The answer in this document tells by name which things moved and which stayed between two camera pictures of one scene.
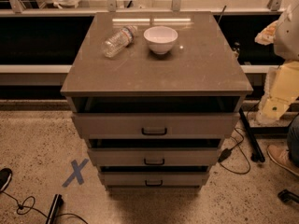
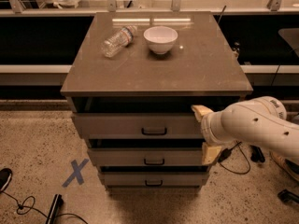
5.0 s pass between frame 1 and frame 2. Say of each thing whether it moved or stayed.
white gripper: moved
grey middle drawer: stayed
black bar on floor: stayed
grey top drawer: stayed
